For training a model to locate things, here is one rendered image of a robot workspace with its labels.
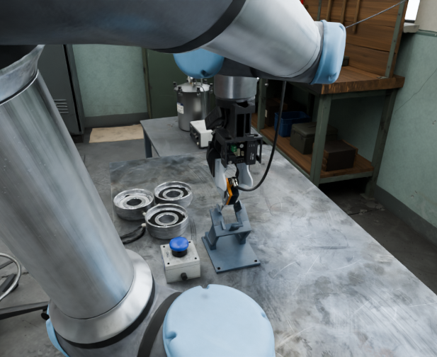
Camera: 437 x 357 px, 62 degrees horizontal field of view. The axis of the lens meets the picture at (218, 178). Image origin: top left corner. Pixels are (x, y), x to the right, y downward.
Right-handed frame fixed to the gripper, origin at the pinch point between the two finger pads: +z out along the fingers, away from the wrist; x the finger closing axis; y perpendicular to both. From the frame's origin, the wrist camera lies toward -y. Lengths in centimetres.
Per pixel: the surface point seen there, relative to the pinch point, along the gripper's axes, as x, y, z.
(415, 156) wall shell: 150, -94, 53
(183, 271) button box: -11.8, 6.2, 14.0
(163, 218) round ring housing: -12.5, -14.8, 14.4
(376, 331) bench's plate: 17.8, 28.5, 16.4
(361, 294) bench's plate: 20.8, 20.3, 16.4
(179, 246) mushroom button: -12.0, 4.2, 9.0
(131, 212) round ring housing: -20.0, -18.2, 13.2
